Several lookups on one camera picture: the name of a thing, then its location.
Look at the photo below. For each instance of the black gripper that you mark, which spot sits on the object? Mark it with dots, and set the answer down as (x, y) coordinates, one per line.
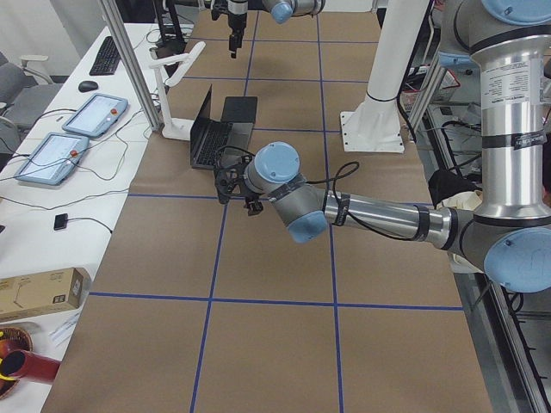
(235, 17)
(248, 193)

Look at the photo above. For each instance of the grey laptop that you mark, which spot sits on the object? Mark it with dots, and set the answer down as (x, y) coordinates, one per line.
(209, 138)

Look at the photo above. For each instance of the black mouse pad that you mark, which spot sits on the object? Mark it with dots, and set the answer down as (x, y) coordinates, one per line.
(240, 109)

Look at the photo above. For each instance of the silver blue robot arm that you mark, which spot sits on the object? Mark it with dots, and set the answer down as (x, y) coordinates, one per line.
(280, 11)
(507, 236)

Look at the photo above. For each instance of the black desk mouse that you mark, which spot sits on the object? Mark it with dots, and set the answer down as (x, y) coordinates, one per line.
(87, 85)

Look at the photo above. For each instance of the cardboard lamp box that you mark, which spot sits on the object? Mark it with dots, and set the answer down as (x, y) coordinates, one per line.
(38, 294)

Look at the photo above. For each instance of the black keyboard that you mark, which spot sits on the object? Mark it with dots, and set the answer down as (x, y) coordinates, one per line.
(107, 59)

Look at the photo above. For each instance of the upper blue teach pendant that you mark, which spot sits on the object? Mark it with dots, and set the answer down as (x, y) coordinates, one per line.
(96, 116)

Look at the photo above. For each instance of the blue teach pendant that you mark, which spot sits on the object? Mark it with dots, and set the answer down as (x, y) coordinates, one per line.
(54, 159)
(96, 116)

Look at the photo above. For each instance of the small black puck device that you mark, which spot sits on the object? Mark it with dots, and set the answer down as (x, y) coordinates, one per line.
(60, 221)

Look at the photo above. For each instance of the lower blue teach pendant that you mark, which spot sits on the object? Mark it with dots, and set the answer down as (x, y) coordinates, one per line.
(54, 159)

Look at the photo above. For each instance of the grey office chair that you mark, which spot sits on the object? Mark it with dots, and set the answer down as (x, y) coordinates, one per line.
(25, 95)

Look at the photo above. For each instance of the person in cream sweater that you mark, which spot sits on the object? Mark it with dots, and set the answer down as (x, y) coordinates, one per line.
(449, 190)

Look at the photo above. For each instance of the aluminium frame post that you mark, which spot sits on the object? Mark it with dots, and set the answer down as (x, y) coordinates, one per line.
(112, 17)

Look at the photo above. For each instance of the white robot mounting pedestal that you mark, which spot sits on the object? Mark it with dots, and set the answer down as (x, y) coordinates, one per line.
(374, 126)

